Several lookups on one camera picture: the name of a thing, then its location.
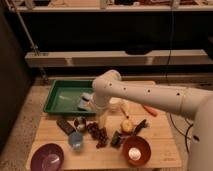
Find white translucent cup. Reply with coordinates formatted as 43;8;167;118
109;97;122;112

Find wooden shelf beam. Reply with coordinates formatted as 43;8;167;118
25;50;213;68

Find grey blue sponge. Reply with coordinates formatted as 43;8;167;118
78;93;92;111

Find dark brown rectangular block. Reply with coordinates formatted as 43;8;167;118
56;119;75;135

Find black marker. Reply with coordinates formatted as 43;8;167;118
133;119;147;135

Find red bowl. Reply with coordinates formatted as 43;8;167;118
122;136;151;166

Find black cables on floor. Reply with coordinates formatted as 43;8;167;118
165;6;213;154

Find small dark green object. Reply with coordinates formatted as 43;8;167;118
110;131;121;148

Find light blue cup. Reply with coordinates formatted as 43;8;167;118
68;132;83;150

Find dark purple grape bunch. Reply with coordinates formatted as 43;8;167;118
87;122;108;148

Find white egg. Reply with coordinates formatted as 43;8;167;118
128;148;141;160

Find green plastic tray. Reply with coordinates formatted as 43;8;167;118
43;80;95;117

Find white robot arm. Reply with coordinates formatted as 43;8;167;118
92;70;213;171

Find yellow lemon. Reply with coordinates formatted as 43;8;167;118
121;119;134;133

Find metal diagonal pole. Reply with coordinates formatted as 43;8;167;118
7;0;49;84

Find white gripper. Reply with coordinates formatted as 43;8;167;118
95;104;108;128

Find orange carrot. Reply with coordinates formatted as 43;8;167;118
143;105;158;117

